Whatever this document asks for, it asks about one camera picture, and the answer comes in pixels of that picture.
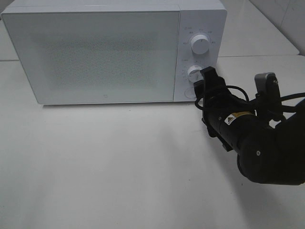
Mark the white microwave oven body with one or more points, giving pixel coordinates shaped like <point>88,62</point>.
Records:
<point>195,17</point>

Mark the round door release button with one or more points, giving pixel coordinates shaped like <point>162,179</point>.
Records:
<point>190,93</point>

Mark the lower white timer knob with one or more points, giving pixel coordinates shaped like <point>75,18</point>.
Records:
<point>194,73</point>

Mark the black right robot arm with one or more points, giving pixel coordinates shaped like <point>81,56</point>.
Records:
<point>267,133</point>

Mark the upper white power knob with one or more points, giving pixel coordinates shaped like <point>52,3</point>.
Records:
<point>200,44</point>

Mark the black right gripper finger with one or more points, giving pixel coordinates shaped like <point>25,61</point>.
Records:
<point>212,83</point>
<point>199,89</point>

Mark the white microwave door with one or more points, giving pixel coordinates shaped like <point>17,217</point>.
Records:
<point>91,58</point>

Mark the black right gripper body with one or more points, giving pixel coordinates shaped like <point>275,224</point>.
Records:
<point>217,114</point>

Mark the white adjacent table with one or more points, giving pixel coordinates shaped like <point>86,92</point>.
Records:
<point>248,32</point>

